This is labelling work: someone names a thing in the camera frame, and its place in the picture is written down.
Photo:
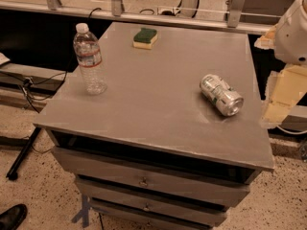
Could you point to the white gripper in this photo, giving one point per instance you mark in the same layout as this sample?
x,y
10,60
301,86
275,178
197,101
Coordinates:
x,y
293,37

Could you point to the silver green 7up can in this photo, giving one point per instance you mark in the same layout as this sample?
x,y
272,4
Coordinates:
x,y
228,101

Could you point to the white power strip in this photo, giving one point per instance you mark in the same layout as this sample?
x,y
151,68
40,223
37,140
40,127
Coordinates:
x,y
166,11

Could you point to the green yellow sponge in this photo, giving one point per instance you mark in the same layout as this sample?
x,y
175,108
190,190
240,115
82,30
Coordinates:
x,y
145,38

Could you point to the grey drawer cabinet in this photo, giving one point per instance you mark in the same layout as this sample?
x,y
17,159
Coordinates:
x,y
152,148

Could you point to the clear plastic water bottle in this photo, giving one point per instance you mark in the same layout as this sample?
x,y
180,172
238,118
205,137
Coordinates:
x,y
89,57

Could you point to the black stand leg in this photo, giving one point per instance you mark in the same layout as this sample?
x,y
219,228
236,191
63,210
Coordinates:
x,y
12,173

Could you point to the black shoe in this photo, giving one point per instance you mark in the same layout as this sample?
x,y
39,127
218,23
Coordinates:
x,y
13,217

